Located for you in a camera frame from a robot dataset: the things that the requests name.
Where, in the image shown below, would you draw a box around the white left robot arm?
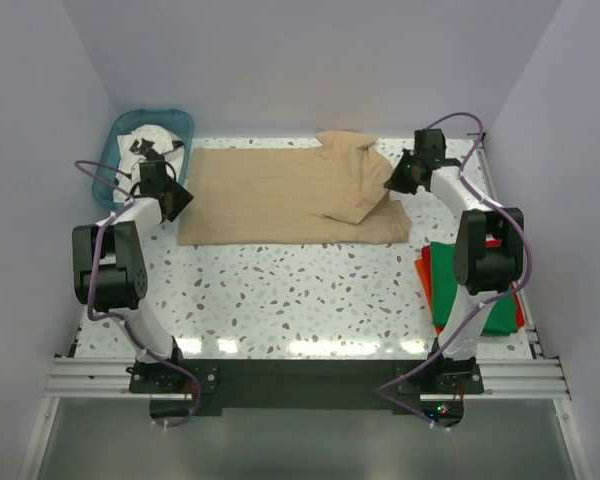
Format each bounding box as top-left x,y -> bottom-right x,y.
72,160 -> 193,392

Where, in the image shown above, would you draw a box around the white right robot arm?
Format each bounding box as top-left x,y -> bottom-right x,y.
385,128 -> 524,393

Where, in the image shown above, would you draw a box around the teal plastic basket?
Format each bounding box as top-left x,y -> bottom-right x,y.
92,109 -> 194,210

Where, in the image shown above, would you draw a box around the white t shirt black print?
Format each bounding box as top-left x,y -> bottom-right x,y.
102,124 -> 186,208

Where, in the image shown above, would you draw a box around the beige t shirt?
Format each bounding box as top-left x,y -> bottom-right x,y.
177,130 -> 411,246

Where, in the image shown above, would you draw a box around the green folded t shirt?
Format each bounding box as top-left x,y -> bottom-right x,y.
428,241 -> 520,337

